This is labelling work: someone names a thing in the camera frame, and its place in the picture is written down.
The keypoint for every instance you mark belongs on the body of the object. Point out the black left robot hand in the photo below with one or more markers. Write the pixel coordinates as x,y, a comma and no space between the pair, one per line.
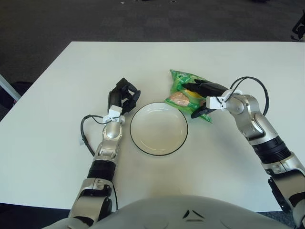
116,95

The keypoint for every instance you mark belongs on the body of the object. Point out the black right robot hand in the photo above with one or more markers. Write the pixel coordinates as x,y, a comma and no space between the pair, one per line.
209,89

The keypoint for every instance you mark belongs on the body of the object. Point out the green chips bag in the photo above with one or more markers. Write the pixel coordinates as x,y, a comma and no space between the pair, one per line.
178,78

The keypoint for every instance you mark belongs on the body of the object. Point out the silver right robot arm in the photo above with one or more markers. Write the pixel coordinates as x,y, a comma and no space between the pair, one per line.
257,124

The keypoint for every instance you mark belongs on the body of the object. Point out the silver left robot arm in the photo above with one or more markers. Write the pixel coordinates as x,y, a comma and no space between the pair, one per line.
110,133

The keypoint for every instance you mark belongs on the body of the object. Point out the white plate black rim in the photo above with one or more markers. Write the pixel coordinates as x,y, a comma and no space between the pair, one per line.
157,133

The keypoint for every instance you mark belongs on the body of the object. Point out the white table leg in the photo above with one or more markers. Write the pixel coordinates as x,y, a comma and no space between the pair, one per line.
9,88

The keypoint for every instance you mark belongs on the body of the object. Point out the black office chair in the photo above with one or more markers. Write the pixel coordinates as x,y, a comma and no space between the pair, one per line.
297,26

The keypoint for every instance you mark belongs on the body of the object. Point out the grey robot torso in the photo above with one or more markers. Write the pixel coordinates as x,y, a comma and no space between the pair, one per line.
190,214

